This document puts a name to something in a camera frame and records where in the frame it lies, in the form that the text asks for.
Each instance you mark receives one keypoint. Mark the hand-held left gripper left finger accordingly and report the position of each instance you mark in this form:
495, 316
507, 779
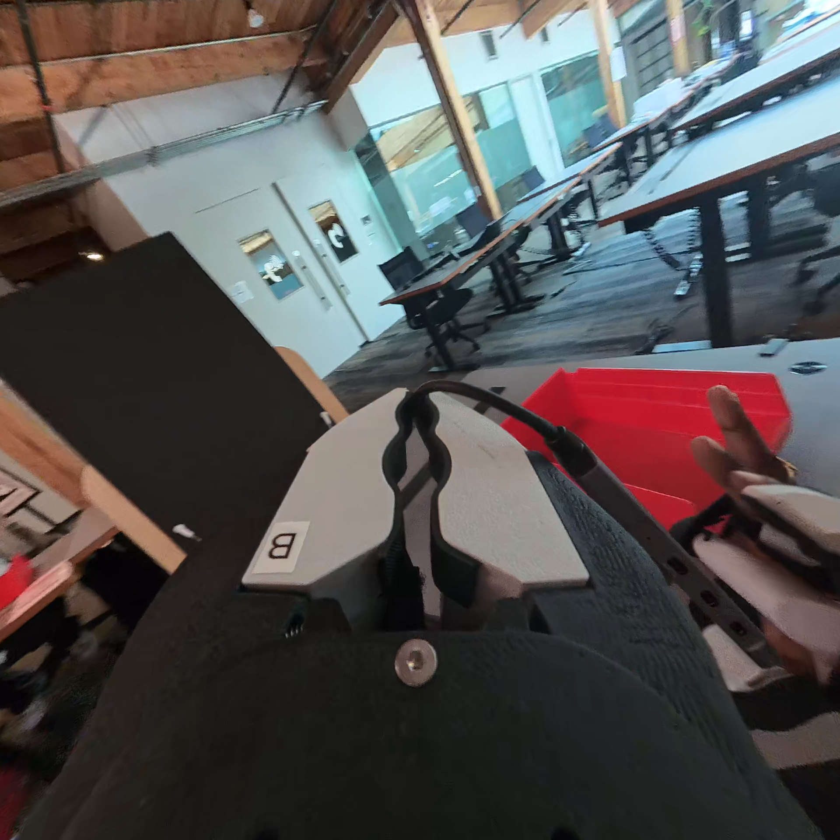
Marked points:
328, 499

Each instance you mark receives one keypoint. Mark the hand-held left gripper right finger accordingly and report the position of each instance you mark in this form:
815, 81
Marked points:
505, 512

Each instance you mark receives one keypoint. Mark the person's right hand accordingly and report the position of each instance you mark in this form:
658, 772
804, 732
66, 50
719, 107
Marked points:
741, 439

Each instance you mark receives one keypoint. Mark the red plastic bin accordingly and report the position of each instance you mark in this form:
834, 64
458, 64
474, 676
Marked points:
630, 420

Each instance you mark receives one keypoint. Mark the black office chair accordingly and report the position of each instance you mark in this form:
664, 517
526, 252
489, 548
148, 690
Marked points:
446, 312
400, 266

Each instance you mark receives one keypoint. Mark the black divider panel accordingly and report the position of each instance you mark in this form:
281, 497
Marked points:
144, 367

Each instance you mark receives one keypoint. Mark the grey office desk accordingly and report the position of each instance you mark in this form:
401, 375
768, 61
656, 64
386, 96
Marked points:
774, 72
564, 180
453, 269
741, 157

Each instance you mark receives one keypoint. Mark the white double door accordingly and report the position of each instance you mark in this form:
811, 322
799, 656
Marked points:
298, 216

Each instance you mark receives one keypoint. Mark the glass office partition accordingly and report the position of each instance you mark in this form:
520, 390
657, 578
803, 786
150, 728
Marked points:
433, 170

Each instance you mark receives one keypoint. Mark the wooden pillar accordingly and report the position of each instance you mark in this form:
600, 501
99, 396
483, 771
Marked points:
453, 111
607, 65

